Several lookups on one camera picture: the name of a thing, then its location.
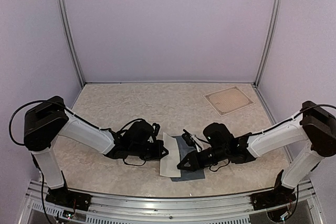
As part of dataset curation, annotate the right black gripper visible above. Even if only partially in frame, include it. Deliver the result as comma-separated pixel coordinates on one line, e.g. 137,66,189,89
176,146,228,172

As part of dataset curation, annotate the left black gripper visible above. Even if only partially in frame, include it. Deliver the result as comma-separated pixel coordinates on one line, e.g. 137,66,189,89
130,140,169,161

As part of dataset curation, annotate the dark blue envelope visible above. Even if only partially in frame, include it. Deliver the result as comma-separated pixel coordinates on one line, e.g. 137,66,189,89
171,136,205,182

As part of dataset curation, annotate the cream letter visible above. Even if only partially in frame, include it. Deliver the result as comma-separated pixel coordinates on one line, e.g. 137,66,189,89
160,132,181,178

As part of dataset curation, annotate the brown ornate certificate paper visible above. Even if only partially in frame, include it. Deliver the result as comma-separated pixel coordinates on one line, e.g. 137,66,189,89
203,86,255,116

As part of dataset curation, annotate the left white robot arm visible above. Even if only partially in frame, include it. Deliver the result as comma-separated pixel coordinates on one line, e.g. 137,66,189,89
8,96,169,206

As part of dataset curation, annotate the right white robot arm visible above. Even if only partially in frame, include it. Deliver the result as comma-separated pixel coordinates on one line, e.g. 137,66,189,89
177,101,335,205

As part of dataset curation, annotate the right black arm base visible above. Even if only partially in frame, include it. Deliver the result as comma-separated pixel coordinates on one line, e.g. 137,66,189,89
250,170,297,210

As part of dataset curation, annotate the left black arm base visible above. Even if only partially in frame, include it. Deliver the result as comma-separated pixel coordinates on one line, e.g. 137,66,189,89
46,184,92,211

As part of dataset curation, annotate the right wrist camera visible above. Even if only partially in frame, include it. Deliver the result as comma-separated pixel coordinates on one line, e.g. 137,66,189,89
182,129,203,152

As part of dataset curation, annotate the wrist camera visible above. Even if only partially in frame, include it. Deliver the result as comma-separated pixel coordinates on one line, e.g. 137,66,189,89
182,129,203,152
152,123,161,141

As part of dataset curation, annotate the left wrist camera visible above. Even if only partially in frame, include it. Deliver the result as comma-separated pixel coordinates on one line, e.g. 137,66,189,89
152,123,161,141

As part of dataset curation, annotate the left camera cable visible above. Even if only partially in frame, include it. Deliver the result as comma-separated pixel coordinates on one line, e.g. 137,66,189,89
117,119,145,135

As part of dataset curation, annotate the aluminium front rail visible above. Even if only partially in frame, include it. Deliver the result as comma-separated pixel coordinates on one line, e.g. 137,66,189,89
25,182,316,224

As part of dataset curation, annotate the left aluminium corner post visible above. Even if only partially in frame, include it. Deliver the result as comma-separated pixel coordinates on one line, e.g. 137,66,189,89
57,0,86,88

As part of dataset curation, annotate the aluminium corner post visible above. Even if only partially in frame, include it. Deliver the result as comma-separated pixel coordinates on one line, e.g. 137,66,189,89
254,0,281,89
57,0,86,88

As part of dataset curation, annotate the right aluminium corner post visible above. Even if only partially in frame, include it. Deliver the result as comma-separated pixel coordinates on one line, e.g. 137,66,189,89
254,0,281,89

